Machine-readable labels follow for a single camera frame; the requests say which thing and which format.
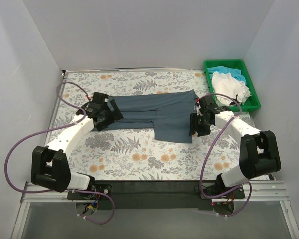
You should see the dark blue-grey t-shirt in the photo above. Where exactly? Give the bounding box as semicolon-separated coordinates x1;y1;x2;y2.
107;90;198;144

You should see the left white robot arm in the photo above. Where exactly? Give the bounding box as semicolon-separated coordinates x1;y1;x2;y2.
31;92;123;199

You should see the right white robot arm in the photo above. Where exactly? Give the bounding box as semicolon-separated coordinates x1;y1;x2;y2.
190;94;281;199

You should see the white t-shirt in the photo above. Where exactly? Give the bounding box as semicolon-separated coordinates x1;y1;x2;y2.
211;71;251;104

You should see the floral patterned table mat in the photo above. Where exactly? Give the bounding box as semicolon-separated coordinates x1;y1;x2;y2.
53;71;239;180

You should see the green plastic bin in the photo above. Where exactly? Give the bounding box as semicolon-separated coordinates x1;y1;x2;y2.
204;59;261;112

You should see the light blue t-shirt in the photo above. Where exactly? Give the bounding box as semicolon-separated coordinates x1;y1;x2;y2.
207;66;247;84

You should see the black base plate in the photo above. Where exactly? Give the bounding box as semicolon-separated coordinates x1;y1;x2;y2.
67;179;247;211

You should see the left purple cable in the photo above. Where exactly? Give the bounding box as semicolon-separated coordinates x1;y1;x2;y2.
4;81;115;225

